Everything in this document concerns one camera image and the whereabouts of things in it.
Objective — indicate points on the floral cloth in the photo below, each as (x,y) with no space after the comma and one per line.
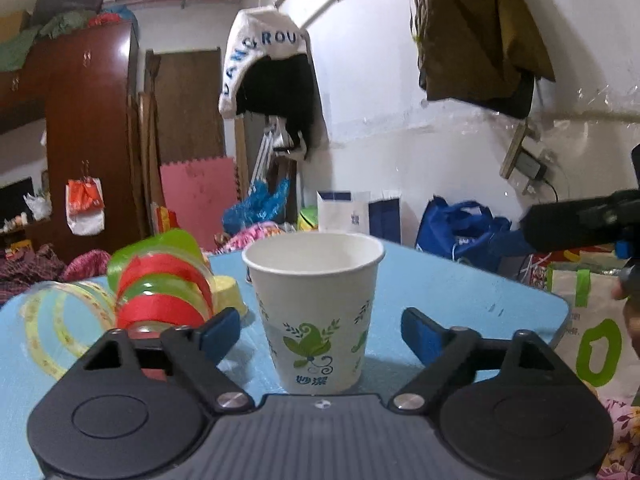
(625,440)

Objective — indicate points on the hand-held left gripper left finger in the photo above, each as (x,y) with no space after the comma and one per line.
(220,332)

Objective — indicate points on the orange white plastic bag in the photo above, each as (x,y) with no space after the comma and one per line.
(85,205)

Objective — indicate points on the grey cloth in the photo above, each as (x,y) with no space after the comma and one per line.
(62,2)

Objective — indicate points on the black hanging garment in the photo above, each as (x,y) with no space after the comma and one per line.
(280,95)

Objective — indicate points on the yellow small bowl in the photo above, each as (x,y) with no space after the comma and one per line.
(230,292)

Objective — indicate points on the blue tote bag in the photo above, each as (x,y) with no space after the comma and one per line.
(460,235)

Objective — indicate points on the wall power adapter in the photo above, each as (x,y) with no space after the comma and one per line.
(531,164)

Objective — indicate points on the blue plastic bag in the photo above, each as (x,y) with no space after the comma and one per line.
(252,207)

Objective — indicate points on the pink foam mat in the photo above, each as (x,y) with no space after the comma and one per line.
(200,200)

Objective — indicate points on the green cloth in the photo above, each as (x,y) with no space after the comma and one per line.
(30,42)

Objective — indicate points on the white green shopping bag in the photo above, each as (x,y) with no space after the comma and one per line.
(600,320)

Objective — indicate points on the white hanging jacket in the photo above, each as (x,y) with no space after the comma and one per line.
(260,35)

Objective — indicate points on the pink knitted cloth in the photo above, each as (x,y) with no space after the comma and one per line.
(247,240)

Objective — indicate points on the black monitor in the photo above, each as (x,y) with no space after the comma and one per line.
(15,200)

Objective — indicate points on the white folding rack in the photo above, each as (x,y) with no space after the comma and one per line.
(267,155)

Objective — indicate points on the olive hanging clothes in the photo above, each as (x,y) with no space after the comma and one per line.
(475,35)

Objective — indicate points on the stack of red green tape rolls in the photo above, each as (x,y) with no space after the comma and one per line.
(160,280)

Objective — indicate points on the navy paper bag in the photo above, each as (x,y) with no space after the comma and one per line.
(386,217)

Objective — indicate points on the person's right hand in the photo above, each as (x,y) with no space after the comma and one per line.
(625,287)

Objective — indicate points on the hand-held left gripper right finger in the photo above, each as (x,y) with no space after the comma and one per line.
(422,335)

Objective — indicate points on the brown wooden wardrobe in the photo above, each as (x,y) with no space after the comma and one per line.
(100,110)

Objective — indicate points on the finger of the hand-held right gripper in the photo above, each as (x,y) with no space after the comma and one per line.
(575,220)

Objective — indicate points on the white paper cup green print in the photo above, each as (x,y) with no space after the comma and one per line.
(315,305)

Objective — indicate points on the clear tape roll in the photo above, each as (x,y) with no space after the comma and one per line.
(35,325)
(97,300)

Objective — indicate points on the brown wooden board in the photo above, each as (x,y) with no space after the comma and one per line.
(185,110)

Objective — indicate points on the white paper bag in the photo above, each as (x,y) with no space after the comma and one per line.
(340,212)

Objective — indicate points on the dark red patterned cloth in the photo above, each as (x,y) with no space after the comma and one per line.
(30,267)

